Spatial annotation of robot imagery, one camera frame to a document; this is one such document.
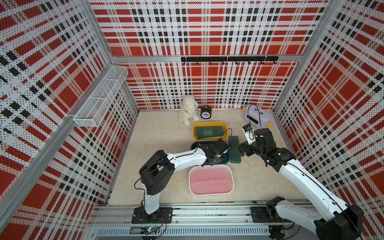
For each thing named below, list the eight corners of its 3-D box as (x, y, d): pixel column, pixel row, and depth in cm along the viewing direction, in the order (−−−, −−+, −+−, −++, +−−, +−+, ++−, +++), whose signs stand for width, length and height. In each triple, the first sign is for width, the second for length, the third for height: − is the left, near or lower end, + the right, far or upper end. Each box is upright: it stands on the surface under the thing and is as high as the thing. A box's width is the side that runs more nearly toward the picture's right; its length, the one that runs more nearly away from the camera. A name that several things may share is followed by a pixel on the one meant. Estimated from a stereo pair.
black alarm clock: (200, 119, 118) (200, 110, 110) (200, 113, 122) (200, 104, 114) (211, 119, 118) (211, 110, 110) (210, 113, 122) (211, 104, 114)
